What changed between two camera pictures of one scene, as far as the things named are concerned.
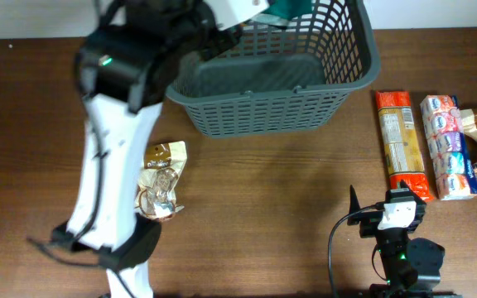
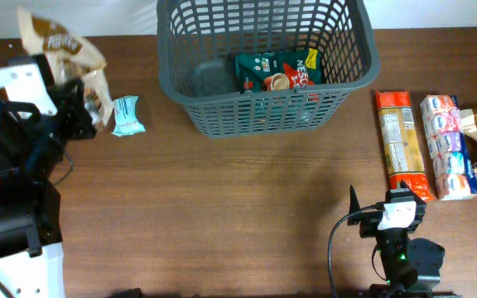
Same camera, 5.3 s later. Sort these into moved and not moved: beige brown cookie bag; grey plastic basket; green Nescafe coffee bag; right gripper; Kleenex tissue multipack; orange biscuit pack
Moved: beige brown cookie bag; green Nescafe coffee bag
Not moved: Kleenex tissue multipack; grey plastic basket; orange biscuit pack; right gripper
